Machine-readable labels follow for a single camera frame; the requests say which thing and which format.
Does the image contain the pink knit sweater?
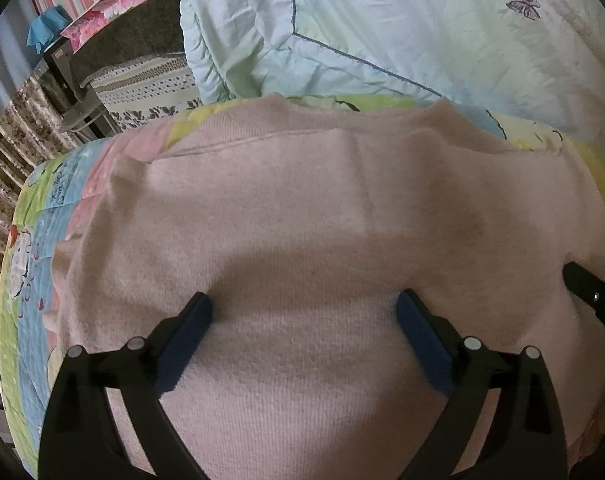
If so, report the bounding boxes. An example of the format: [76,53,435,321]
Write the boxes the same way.
[50,91,605,480]

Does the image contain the colourful cartoon striped quilt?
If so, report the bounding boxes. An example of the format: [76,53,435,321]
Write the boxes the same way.
[0,91,605,478]

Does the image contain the light blue embroidered comforter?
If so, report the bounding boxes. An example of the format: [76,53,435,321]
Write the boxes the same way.
[180,0,605,143]

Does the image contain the round glass side table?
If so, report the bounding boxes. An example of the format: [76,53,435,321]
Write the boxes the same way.
[60,99,120,144]

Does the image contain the floral brown curtain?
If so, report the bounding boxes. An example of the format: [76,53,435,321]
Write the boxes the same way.
[0,76,81,274]

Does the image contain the dotted striped folded bedding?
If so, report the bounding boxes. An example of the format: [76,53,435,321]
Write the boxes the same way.
[82,53,203,131]

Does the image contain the black bedside cabinet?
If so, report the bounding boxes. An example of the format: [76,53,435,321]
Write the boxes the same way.
[34,37,84,115]

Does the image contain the dark brown blanket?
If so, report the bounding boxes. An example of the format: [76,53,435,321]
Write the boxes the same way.
[70,0,184,87]

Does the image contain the blue cloth on cabinet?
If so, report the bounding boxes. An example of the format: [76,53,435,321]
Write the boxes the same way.
[27,6,72,54]

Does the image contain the pink floral gift bag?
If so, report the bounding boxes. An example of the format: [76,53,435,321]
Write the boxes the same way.
[60,0,147,53]

